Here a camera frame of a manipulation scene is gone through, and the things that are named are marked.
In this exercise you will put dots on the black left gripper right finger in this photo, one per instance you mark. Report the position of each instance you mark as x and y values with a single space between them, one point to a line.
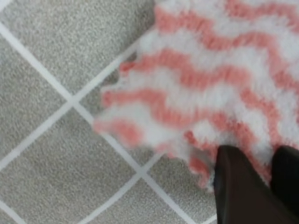
285 176

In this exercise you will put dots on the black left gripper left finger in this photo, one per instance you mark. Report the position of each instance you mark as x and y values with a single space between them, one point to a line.
242 197

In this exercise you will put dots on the pink white wavy towel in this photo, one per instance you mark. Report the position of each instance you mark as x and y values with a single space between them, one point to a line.
210 73

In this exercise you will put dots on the grey grid tablecloth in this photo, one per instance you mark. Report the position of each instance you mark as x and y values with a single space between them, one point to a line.
55 55

